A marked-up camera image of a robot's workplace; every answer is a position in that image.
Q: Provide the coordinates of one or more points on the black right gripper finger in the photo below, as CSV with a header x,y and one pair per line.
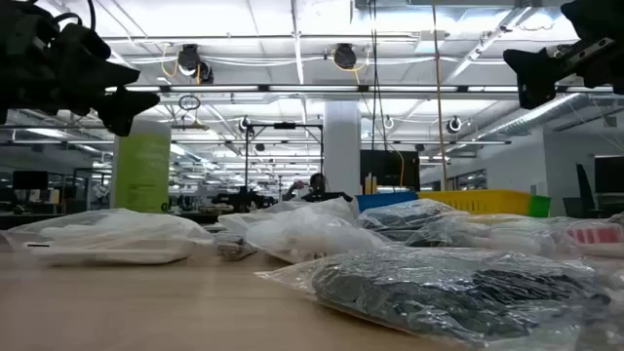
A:
x,y
599,19
534,73

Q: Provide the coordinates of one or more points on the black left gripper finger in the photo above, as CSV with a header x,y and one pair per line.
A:
x,y
124,105
92,68

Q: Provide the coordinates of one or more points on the clear bag of white cotton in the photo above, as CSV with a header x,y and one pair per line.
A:
x,y
331,207
107,239
312,234

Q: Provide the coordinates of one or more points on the clear bag of toothbrushes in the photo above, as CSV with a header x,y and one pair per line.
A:
x,y
497,239

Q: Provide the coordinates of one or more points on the red striped toothbrush bag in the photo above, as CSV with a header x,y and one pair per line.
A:
x,y
597,236

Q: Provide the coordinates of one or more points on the clear bag of black pads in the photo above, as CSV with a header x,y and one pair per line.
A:
x,y
404,217
439,292

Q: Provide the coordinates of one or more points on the black background robot arm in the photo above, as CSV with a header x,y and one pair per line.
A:
x,y
244,200
336,196

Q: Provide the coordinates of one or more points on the green label wipes canister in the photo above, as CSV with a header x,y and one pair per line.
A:
x,y
141,170

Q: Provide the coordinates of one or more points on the black computer monitor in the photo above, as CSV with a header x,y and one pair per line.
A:
x,y
609,173
30,179

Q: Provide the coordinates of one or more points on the green plastic basket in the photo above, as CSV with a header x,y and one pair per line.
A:
x,y
540,206

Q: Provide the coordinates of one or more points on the yellow plastic basket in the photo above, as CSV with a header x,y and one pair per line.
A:
x,y
478,201

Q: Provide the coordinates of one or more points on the yellow bottle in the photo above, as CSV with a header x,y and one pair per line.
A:
x,y
374,185
367,185

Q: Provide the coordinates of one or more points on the blue plastic basket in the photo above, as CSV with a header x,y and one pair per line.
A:
x,y
385,200

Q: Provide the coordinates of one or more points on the white square pillar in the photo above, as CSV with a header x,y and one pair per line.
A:
x,y
341,146

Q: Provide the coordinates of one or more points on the person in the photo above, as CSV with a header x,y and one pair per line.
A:
x,y
317,185

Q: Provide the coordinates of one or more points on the silver ventilation duct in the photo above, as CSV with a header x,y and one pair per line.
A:
x,y
536,114

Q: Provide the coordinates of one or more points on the black aluminium table frame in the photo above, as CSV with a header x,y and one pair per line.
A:
x,y
29,220

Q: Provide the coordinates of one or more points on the black robot station frame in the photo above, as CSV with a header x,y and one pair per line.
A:
x,y
285,125

